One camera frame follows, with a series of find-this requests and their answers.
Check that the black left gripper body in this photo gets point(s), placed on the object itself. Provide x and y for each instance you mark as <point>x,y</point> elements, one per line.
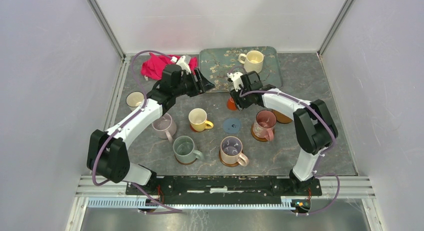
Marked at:
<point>188,86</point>

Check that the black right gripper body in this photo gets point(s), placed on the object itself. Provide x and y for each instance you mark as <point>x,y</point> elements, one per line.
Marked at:
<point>241,102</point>

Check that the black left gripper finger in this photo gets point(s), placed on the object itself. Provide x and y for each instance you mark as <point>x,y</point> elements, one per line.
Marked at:
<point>198,75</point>
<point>204,86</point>

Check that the green floral serving tray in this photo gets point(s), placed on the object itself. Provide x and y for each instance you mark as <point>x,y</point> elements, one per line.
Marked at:
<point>215,63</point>

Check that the small orange cup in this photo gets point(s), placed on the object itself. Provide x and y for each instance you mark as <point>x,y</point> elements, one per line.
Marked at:
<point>231,105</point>

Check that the yellow ceramic mug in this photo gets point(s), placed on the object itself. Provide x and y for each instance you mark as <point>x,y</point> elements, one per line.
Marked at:
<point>198,119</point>

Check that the pink floral patterned mug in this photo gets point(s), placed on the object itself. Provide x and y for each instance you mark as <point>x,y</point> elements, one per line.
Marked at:
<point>264,125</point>

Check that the blue round coaster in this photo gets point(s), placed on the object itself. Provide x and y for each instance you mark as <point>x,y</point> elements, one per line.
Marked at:
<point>232,125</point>

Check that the lilac ceramic mug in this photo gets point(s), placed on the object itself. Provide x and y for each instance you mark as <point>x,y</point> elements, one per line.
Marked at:
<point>165,127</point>

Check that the white mug black handle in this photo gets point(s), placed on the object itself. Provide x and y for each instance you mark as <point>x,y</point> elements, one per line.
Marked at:
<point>135,100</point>

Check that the beige pink tall mug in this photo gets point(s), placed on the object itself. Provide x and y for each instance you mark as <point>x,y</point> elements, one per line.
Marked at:
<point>231,149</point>

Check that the grey-green ceramic mug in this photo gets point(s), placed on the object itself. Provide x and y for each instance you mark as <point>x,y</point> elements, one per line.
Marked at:
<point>185,150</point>

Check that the glossy wooden ridged coaster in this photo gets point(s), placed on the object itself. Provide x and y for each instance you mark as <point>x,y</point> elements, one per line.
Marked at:
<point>186,164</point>

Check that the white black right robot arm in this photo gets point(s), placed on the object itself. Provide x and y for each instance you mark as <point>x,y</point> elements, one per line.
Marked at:
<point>314,126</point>

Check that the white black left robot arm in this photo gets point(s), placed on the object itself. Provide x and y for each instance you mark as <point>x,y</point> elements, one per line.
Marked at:
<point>108,150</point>

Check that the crumpled red cloth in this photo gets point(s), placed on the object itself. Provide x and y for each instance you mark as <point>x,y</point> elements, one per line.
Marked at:
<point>154,66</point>

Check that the cream yellow mug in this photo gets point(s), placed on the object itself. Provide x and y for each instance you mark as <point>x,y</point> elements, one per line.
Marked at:
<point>252,61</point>

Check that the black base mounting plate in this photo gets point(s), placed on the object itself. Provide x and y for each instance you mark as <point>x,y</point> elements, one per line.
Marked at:
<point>230,189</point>

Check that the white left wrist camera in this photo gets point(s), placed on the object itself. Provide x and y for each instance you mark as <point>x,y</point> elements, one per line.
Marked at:
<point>183,62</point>

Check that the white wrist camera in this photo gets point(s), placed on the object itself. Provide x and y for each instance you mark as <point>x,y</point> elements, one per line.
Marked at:
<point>236,79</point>
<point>183,62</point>

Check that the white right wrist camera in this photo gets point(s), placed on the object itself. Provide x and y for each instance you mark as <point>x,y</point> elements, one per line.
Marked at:
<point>236,79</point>

